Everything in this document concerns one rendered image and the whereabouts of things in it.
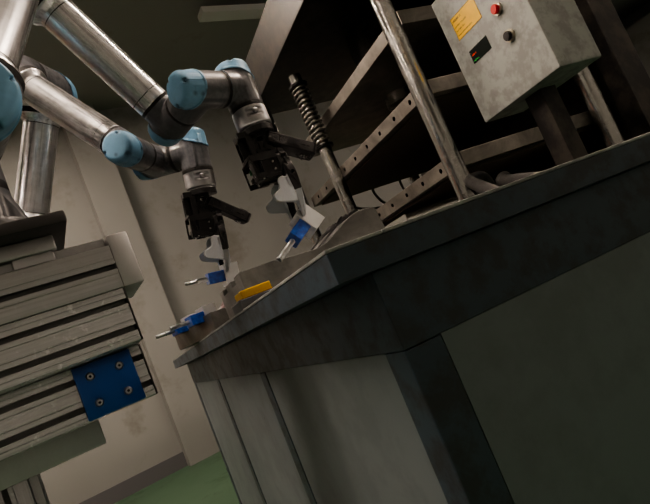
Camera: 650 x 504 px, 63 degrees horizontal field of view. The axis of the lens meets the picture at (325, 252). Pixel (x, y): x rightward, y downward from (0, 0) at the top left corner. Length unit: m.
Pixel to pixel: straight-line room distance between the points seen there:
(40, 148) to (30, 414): 0.84
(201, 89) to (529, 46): 0.85
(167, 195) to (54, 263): 4.40
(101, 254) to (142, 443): 4.00
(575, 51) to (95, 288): 1.24
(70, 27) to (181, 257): 4.02
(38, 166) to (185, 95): 0.61
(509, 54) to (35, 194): 1.30
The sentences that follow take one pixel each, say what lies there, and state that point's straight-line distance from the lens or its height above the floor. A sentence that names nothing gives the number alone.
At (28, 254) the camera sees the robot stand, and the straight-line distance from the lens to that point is 0.93.
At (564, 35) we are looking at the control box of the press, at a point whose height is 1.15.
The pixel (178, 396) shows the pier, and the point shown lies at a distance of 4.79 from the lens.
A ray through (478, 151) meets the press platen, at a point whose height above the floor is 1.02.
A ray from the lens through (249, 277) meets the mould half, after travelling 1.17.
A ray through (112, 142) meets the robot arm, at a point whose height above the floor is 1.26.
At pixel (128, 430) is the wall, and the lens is 4.85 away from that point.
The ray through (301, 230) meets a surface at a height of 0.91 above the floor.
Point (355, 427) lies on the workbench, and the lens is 0.82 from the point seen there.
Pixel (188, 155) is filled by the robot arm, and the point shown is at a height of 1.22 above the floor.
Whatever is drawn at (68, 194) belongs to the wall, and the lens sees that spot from 5.19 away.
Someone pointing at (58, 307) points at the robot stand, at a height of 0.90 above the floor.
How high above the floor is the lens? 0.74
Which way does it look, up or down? 6 degrees up
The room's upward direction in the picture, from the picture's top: 23 degrees counter-clockwise
